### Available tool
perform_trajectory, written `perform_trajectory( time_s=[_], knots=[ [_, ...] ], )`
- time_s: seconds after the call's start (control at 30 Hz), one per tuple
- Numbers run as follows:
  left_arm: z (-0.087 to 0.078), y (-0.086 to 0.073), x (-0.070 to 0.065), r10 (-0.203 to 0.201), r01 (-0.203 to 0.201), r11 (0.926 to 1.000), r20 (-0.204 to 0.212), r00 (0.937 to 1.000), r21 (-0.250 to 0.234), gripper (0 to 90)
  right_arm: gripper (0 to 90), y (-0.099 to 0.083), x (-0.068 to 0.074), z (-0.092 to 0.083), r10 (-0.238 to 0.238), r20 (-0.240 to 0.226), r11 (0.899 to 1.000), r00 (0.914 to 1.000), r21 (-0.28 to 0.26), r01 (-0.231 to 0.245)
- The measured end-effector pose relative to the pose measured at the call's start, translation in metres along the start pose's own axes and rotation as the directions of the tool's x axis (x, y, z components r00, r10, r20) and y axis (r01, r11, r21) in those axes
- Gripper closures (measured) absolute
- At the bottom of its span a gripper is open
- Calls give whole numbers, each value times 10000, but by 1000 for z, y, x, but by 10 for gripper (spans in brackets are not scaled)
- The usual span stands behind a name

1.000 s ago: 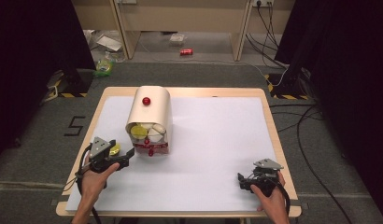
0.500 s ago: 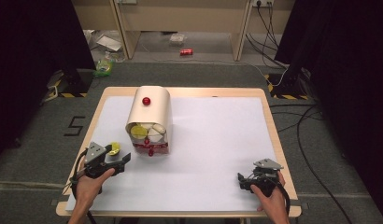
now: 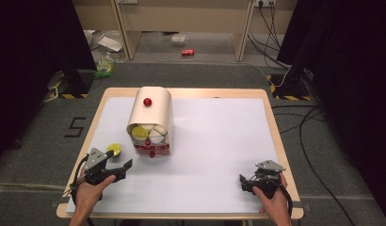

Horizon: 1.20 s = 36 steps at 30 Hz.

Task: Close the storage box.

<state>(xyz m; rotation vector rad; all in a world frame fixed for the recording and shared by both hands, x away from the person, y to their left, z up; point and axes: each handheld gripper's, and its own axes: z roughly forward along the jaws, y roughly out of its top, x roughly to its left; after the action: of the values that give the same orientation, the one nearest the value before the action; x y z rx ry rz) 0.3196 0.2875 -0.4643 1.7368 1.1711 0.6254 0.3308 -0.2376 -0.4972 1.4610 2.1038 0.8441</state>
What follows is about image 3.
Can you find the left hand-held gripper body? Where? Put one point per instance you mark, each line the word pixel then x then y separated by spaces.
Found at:
pixel 95 161

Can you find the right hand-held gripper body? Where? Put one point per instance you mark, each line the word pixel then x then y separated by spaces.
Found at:
pixel 266 180

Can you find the yellow round slice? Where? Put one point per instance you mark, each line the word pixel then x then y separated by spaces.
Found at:
pixel 139 133
pixel 115 148

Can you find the cream rounded box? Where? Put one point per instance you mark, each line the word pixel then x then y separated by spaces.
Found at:
pixel 152 109

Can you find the person's right hand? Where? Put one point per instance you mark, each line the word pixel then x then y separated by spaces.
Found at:
pixel 277 205

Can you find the person's left hand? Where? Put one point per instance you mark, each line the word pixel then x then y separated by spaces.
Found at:
pixel 87 197

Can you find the red clear drawer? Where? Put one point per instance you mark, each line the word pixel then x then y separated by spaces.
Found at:
pixel 158 150

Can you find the white rounded piece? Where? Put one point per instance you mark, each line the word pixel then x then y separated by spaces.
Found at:
pixel 147 126
pixel 155 137
pixel 160 129

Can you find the white table sheet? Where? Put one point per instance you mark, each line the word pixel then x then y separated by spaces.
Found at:
pixel 213 141

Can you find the black stand base, striped tape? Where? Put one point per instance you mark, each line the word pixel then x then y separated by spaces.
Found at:
pixel 286 89
pixel 73 84

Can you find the green plastic bag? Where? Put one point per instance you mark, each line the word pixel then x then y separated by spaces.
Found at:
pixel 104 67

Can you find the white crumpled wrapping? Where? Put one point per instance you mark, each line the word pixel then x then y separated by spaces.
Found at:
pixel 108 42

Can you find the black curtain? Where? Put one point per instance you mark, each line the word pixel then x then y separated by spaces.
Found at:
pixel 31 62
pixel 348 78

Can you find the red can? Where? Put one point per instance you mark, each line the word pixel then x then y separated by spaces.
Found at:
pixel 187 52

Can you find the clear plastic packet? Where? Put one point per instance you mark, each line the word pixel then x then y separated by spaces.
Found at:
pixel 178 39

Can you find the beige wooden desk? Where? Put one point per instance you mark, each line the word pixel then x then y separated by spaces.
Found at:
pixel 188 19

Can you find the white wall socket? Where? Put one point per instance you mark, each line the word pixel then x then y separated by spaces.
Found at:
pixel 265 3

